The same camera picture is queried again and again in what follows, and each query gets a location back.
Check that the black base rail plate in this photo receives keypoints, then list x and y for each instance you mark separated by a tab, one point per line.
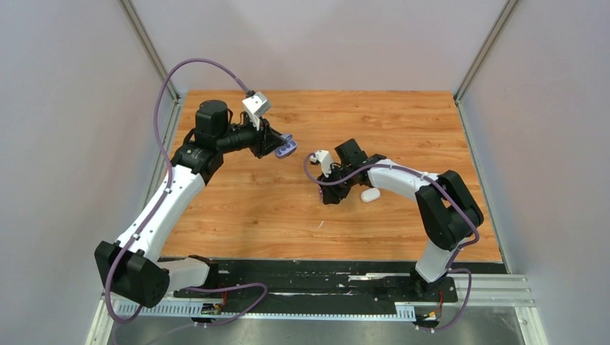
318	287

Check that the left aluminium frame post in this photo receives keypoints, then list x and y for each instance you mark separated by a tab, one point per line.
136	23

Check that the white earbud charging case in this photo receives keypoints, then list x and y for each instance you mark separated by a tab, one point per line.
370	195

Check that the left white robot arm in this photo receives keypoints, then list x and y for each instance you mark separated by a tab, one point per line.
129	266

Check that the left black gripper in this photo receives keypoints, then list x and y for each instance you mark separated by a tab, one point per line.
265	139

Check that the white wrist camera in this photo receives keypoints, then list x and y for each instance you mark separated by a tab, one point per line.
255	106
324	159

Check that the blue-grey earbud case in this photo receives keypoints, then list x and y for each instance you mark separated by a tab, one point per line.
288	147

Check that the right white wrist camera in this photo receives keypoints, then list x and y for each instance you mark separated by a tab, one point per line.
324	159

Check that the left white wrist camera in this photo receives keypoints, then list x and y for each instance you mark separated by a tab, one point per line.
255	106

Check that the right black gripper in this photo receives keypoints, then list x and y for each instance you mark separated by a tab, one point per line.
331	195

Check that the right aluminium frame post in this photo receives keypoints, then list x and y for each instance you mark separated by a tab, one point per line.
485	49

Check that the aluminium frame post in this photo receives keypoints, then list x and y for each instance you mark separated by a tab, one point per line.
485	49
136	23

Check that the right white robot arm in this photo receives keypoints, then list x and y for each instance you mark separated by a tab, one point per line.
450	215

